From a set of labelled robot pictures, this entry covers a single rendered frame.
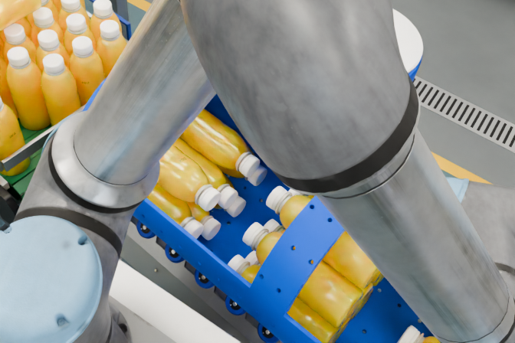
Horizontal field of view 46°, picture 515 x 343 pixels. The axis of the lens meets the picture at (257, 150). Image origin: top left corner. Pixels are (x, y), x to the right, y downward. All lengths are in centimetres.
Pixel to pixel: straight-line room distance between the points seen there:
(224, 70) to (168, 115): 21
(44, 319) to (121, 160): 16
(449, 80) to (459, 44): 28
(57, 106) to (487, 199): 92
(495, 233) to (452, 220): 21
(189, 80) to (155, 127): 7
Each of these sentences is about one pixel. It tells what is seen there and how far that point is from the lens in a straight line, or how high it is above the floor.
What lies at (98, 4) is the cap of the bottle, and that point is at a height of 110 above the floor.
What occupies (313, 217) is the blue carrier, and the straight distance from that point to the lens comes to 89.
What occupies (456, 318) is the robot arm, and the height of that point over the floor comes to 155.
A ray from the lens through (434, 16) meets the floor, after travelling 335.
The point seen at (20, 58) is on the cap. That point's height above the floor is 110.
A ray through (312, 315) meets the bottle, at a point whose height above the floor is 109.
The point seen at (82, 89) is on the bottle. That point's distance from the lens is 135.
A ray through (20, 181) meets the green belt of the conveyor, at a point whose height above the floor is 90.
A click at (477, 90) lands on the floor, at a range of 303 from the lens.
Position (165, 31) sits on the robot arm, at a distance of 46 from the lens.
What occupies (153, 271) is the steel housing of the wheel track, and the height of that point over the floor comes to 87.
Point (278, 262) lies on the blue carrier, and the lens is 89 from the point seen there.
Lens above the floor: 198
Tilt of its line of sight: 52 degrees down
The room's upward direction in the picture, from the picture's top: 9 degrees clockwise
